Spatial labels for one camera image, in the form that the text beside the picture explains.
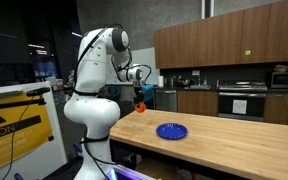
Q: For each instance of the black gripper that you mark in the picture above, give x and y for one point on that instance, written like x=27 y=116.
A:
x=138 y=93

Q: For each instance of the orange ball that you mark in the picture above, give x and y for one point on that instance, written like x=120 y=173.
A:
x=140 y=108

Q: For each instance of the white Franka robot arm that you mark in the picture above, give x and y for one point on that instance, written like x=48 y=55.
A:
x=94 y=63

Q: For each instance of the blue plate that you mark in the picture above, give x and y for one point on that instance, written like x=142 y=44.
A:
x=172 y=131

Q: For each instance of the blue office chair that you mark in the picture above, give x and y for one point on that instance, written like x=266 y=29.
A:
x=149 y=99

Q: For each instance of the white paper towel roll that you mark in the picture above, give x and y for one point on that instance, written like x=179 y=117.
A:
x=160 y=81

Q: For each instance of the red cooking pot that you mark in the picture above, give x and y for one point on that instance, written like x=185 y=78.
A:
x=183 y=83

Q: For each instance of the whiteboard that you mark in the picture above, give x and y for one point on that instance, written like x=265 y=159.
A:
x=147 y=55

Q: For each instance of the wooden sink base cabinet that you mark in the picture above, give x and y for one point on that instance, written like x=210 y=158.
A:
x=199 y=103

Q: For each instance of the stainless steel sink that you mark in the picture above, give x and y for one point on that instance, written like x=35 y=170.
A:
x=199 y=87

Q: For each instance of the clear soap bottle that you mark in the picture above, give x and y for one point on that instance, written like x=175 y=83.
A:
x=205 y=82

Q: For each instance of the grey tripod device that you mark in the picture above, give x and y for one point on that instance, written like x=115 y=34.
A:
x=69 y=83

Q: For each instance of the purple lit control box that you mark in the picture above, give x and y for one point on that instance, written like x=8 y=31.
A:
x=124 y=175

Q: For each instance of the stainless steel oven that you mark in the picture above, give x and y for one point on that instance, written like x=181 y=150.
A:
x=224 y=106

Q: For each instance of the white paper sheet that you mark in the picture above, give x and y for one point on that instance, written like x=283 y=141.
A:
x=239 y=106

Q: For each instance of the green sticky note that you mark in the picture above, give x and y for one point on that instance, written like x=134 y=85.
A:
x=247 y=52

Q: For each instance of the yellow caution sign board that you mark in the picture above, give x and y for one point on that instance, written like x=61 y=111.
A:
x=17 y=133

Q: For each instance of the small blue object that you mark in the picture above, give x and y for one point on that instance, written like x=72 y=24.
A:
x=18 y=176

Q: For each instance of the black kitchen countertop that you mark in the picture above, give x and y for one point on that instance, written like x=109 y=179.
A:
x=284 y=90

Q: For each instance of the tan bowl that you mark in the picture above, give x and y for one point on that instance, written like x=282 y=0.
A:
x=280 y=68

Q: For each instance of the stainless steel microwave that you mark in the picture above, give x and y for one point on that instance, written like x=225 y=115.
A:
x=285 y=80

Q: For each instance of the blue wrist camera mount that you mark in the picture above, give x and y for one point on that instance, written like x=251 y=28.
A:
x=147 y=89

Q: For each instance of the white wall outlet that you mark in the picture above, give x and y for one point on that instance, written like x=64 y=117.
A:
x=195 y=72

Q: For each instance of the wooden wall cabinets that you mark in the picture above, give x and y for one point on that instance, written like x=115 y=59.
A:
x=217 y=40

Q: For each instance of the black bar camera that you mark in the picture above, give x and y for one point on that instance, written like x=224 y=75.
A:
x=37 y=91

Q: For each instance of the white wall pipe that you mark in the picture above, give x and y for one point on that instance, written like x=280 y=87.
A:
x=202 y=8
x=212 y=8

